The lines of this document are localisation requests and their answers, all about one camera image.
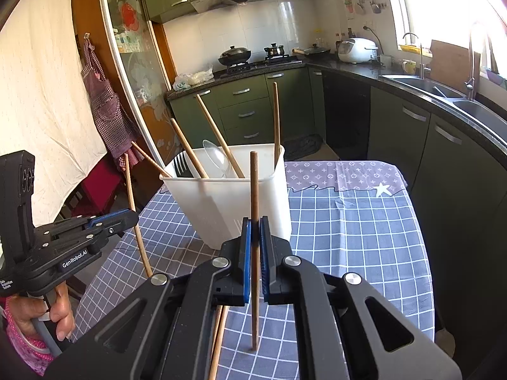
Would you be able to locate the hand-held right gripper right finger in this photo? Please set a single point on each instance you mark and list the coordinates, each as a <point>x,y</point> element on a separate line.
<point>265,261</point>

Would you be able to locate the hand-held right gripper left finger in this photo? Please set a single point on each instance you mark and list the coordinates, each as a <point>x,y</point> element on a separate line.
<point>247,253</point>

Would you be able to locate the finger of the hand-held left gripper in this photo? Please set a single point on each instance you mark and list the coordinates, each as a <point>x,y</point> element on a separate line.
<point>121,227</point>
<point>109,217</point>

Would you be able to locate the white plastic utensil holder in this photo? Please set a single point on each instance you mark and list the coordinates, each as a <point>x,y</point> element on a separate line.
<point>237,202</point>

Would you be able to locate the dark brown wooden chopstick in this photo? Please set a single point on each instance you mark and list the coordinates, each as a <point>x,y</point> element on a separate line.
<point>254,186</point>

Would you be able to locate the black plastic fork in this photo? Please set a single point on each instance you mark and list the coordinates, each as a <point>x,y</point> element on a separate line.
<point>181,164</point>

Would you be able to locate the clear plastic spoon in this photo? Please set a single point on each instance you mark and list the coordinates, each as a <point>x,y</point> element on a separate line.
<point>218,158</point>

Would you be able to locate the person's left hand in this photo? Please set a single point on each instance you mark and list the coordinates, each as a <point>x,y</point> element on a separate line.
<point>63,312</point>

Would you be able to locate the red chair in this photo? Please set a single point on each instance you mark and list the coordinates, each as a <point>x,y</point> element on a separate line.
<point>99,186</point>

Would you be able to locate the blue checked tablecloth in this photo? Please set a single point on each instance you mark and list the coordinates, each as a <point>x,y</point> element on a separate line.
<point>356,245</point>

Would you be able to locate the white hanging sheet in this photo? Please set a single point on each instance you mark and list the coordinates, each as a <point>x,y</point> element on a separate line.
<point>47,107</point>

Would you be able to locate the purple checked apron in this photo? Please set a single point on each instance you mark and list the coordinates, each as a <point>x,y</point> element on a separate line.
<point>107,107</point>

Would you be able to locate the purple patterned cloth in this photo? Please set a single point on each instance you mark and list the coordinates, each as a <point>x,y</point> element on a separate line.
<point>336,174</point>

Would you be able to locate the black bag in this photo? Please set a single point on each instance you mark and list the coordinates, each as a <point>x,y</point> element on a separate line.
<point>303,146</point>

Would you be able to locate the pink patterned garment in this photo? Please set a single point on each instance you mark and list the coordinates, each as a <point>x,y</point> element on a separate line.
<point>27,352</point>

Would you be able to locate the clear plastic bag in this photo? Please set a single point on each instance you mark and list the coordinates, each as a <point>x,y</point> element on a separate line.
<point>194,79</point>

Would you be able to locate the frosted glass sliding door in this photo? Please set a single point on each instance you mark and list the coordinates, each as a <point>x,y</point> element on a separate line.
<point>134,47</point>

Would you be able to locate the gas stove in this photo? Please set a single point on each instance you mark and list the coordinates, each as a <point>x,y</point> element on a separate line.
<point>273,63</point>

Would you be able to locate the black wok with lid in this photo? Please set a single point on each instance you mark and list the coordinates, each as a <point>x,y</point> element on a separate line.
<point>234,55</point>

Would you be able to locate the small black pot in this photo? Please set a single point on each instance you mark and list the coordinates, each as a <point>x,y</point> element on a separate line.
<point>274,51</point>

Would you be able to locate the black stone countertop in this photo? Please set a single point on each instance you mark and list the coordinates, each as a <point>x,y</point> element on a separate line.
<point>356,72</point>

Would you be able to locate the frying pan with lid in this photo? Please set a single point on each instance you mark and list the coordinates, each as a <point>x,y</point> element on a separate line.
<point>315,50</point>

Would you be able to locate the clear oil bottle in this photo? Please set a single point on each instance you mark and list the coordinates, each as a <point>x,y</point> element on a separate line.
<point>319,38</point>

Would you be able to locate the white rice cooker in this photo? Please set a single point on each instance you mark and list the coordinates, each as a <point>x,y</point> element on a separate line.
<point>356,50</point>

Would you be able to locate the white mug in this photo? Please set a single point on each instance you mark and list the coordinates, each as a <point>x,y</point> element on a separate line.
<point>383,60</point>

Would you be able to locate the yellow green mug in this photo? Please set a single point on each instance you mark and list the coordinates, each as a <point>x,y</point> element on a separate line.
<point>409,66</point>

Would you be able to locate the small steel faucet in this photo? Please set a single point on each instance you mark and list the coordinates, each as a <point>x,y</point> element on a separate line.
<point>421,59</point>

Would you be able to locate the steel double sink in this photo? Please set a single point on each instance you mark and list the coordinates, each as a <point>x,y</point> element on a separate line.
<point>475,113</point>

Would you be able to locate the yellow sponge tray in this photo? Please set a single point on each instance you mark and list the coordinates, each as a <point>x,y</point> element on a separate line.
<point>414,48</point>

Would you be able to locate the pink hanging tool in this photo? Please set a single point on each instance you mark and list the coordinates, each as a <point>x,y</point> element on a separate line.
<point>348,2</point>

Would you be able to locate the wooden cutting board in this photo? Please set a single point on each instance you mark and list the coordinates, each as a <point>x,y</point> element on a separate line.
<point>451,63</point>

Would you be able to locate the tall steel faucet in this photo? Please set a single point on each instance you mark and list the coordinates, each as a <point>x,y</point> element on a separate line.
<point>471,71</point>

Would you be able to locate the window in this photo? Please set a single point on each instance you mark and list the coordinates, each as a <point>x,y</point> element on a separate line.
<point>443,4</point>

